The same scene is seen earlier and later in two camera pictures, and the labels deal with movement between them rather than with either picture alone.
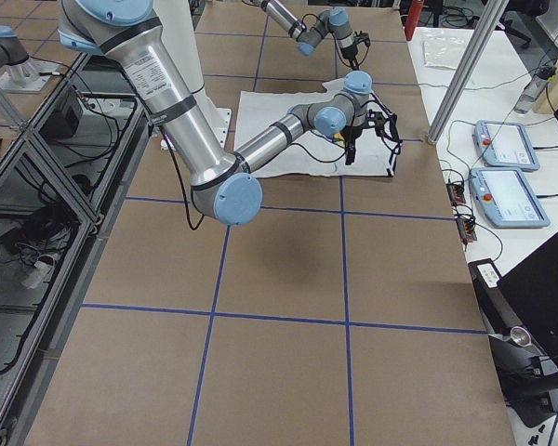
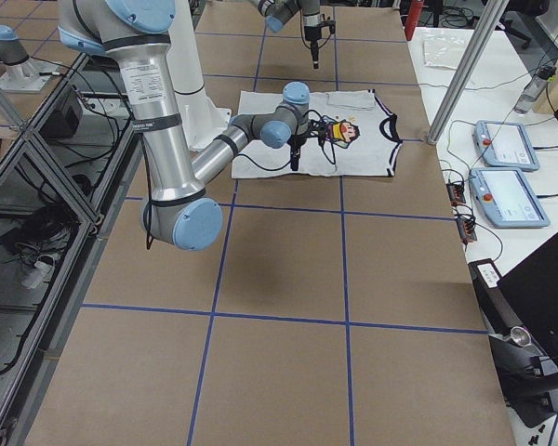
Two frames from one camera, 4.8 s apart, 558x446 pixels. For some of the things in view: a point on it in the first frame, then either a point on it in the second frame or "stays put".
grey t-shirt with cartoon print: [318, 156] stays put
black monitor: [542, 291] stays put
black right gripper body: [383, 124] to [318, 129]
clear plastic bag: [444, 52] stays put
